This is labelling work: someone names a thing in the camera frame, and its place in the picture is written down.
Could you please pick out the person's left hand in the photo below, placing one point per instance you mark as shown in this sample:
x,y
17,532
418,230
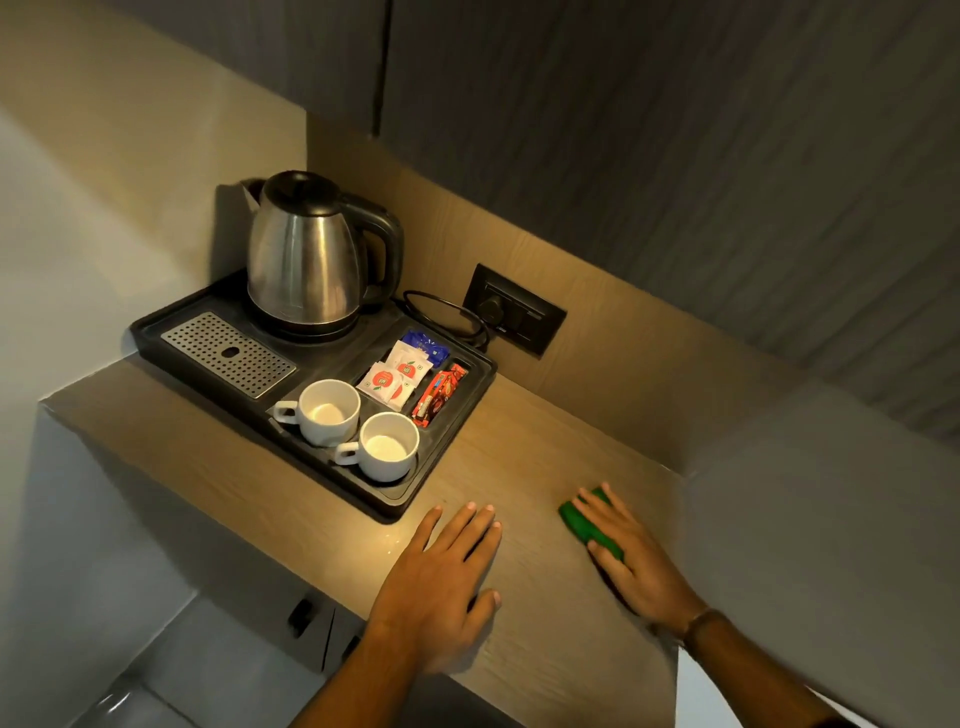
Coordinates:
x,y
427,592

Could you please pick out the person's right hand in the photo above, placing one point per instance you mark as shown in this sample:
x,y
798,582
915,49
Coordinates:
x,y
649,574

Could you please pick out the person's right thumb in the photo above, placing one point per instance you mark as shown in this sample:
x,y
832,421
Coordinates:
x,y
604,561

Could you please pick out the person's left thumb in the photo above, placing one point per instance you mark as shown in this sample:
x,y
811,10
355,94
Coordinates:
x,y
484,604

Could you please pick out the person's left little finger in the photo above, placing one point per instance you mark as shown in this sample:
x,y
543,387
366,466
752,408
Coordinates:
x,y
425,526

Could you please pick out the person's left middle finger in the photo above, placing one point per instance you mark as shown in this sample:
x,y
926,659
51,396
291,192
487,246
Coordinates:
x,y
474,529

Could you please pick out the person's right middle finger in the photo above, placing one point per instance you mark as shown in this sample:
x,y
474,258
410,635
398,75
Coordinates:
x,y
616,505

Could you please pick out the green cleaning sponge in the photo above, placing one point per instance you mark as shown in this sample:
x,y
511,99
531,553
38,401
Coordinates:
x,y
586,525

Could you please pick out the person's left forearm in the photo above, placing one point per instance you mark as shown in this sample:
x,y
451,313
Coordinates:
x,y
358,686

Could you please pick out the person's right forearm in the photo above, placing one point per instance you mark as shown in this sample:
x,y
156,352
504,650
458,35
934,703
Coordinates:
x,y
757,679

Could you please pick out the white ceramic cup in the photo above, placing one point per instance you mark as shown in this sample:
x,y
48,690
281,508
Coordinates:
x,y
326,412
384,448

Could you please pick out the red stick sachet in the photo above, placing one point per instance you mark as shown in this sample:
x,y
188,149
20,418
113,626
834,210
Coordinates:
x,y
439,394

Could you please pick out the white tea sachet red print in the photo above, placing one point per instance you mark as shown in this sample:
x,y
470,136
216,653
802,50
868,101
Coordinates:
x,y
410,361
380,384

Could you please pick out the blue sachet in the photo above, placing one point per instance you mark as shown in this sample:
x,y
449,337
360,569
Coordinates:
x,y
427,346

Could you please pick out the black plastic hospitality tray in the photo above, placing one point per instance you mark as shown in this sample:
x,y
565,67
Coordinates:
x,y
341,360

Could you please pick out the perforated metal drip grate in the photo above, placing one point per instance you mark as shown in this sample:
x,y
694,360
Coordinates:
x,y
229,355

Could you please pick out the stainless steel electric kettle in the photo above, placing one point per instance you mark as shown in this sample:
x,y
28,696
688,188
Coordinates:
x,y
304,259

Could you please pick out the dark grey cabinet door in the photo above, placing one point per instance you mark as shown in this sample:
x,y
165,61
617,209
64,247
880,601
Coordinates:
x,y
675,150

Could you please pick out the black wall socket plate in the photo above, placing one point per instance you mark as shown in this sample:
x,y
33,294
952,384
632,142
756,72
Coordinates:
x,y
514,309

